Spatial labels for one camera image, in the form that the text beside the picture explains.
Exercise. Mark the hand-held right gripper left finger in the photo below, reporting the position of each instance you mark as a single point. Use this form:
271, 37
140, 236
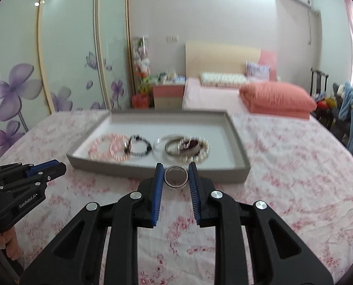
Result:
157, 190

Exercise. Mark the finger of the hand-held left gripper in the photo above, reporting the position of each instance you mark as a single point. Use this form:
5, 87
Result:
56, 170
41, 167

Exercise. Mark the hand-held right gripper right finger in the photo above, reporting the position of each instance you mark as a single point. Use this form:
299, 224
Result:
194, 190

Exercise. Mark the shallow grey cardboard box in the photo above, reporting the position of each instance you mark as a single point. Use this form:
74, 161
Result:
129, 169

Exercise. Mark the wide silver cuff bangle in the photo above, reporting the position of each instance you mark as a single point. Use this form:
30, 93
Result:
172, 151

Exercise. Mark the thin silver bangle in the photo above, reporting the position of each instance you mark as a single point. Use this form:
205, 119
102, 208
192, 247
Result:
156, 148

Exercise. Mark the person's left hand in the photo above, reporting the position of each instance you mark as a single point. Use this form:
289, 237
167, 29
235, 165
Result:
11, 243

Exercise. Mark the red bag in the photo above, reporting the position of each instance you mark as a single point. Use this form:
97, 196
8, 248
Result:
140, 101

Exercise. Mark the pink nightstand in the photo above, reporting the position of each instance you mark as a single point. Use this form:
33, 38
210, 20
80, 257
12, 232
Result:
167, 98

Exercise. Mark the white floral pillow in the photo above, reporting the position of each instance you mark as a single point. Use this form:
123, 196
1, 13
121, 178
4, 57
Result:
224, 78

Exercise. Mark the wardrobe with purple flower doors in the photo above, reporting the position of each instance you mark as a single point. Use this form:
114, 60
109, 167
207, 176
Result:
45, 50

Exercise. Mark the folded salmon pink quilt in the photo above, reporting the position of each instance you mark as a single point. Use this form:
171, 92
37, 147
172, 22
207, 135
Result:
274, 101

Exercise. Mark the clear tube of plush toys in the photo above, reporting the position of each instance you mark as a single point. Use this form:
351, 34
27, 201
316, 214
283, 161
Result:
141, 62

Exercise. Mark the purple patterned pillow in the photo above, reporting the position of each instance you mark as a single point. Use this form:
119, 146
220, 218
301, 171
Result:
258, 70

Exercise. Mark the cream and pink headboard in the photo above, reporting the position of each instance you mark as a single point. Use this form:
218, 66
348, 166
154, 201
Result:
218, 56

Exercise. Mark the colourful toys pile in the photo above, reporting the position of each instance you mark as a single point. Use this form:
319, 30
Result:
326, 101

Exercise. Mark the dark wooden chair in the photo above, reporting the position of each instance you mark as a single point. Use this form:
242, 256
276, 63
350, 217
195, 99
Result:
319, 80

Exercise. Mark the white wall socket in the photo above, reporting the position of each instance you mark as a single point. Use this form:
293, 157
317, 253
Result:
173, 38

